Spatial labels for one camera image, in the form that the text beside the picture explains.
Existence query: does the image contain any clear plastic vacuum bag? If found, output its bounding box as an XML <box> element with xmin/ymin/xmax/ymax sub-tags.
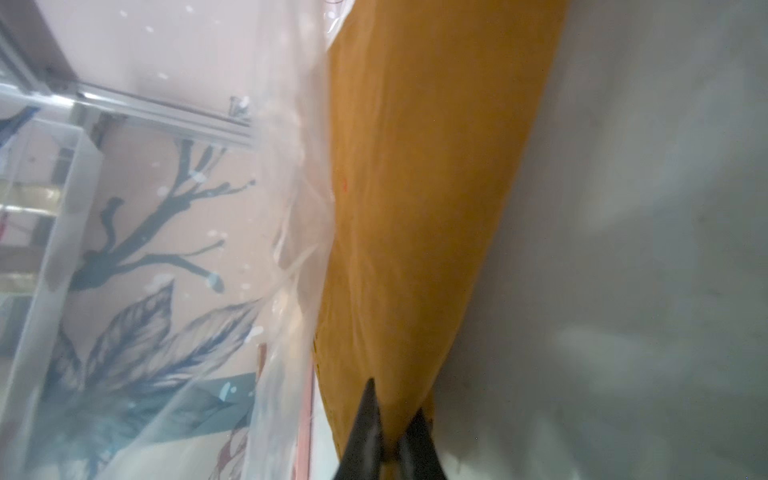
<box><xmin>1</xmin><ymin>1</ymin><xmax>767</xmax><ymax>479</ymax></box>

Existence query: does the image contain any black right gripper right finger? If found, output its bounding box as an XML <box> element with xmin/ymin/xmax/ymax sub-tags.
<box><xmin>398</xmin><ymin>410</ymin><xmax>447</xmax><ymax>480</ymax></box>

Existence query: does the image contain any clear acrylic spice shelf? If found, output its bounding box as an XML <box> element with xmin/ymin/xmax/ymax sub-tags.
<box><xmin>1</xmin><ymin>118</ymin><xmax>104</xmax><ymax>479</ymax></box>

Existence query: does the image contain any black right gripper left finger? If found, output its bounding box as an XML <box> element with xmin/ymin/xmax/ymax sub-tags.
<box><xmin>333</xmin><ymin>378</ymin><xmax>383</xmax><ymax>480</ymax></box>

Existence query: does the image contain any brown garment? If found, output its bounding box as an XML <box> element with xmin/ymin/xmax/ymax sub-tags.
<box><xmin>314</xmin><ymin>1</ymin><xmax>568</xmax><ymax>453</ymax></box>

